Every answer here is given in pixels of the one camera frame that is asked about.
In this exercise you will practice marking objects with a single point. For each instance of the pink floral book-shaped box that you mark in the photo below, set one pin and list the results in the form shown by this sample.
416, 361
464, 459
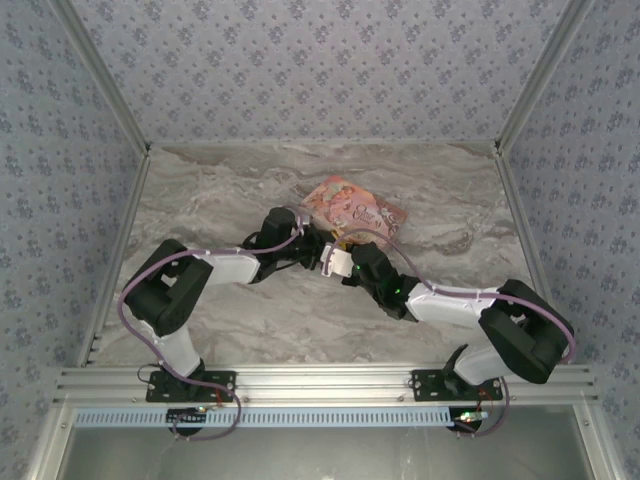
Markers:
350, 205

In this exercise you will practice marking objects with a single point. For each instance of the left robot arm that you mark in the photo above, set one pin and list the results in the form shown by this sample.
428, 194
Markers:
170, 300

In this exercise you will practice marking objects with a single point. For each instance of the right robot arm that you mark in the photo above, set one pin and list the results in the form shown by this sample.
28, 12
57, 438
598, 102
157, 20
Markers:
450, 305

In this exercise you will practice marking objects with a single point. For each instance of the small controller board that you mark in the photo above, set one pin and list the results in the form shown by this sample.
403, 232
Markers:
187, 416
470, 419

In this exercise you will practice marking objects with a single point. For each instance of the grey metal panel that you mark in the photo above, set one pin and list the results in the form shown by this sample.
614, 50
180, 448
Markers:
320, 455

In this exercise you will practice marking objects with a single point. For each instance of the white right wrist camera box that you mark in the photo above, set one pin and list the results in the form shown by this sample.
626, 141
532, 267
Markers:
340, 261

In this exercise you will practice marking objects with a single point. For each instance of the long aluminium frame rail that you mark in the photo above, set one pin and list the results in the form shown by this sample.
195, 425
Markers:
320, 382

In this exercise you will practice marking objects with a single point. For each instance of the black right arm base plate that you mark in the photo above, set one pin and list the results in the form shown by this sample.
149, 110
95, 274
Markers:
430, 385

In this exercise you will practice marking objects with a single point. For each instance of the aluminium side rail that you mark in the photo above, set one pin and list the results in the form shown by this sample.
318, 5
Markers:
532, 240
112, 260

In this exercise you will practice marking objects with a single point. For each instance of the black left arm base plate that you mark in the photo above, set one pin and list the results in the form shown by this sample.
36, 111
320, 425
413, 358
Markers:
170, 387

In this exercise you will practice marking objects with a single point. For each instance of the aluminium frame post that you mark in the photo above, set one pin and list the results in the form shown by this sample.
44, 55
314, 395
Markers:
540, 80
105, 80

